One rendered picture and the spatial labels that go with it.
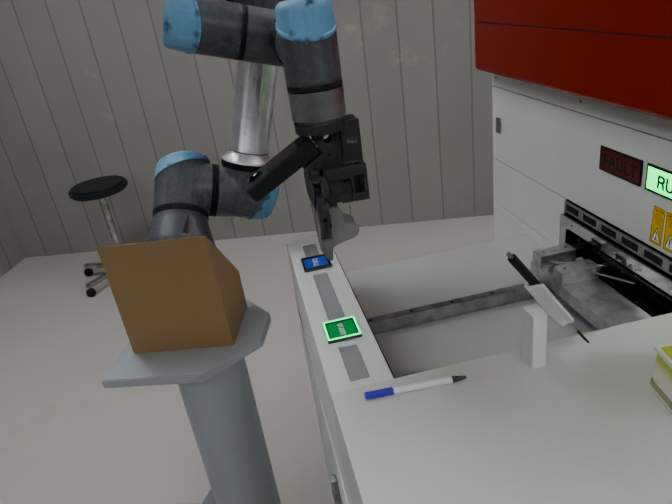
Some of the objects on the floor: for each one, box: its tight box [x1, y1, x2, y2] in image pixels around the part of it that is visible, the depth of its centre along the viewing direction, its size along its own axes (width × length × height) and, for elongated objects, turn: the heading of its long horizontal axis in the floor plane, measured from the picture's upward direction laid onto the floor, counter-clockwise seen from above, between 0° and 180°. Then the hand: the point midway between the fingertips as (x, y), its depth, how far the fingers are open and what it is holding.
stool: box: [68, 175, 128, 297], centre depth 338 cm, size 55×57×61 cm
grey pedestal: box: [101, 298, 281, 504], centre depth 143 cm, size 51×44×82 cm
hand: (324, 252), depth 85 cm, fingers closed
